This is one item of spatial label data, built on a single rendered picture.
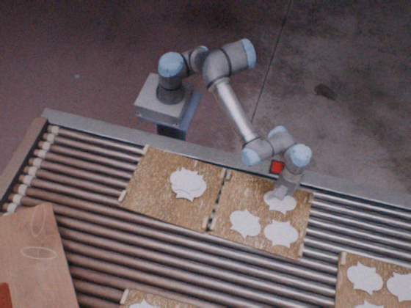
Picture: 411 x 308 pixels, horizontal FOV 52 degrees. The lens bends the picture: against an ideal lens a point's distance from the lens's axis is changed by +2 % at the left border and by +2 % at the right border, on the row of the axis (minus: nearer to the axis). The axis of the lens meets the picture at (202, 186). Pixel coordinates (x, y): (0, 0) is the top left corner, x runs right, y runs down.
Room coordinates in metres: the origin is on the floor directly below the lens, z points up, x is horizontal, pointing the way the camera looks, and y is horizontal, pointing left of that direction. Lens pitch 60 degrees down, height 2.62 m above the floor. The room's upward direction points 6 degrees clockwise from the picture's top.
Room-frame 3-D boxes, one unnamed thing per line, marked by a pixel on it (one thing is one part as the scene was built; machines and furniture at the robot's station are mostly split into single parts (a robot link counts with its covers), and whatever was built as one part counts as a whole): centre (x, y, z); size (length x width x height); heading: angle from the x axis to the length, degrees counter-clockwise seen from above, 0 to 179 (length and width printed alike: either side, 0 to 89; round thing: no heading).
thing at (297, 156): (0.92, -0.36, 1.29); 0.09 x 0.08 x 0.11; 36
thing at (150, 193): (0.94, 0.13, 0.93); 0.41 x 0.35 x 0.02; 77
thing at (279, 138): (0.99, -0.29, 1.29); 0.11 x 0.11 x 0.08; 36
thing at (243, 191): (0.85, -0.28, 0.93); 0.41 x 0.35 x 0.02; 78
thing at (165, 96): (1.48, 0.21, 1.01); 0.15 x 0.15 x 0.10
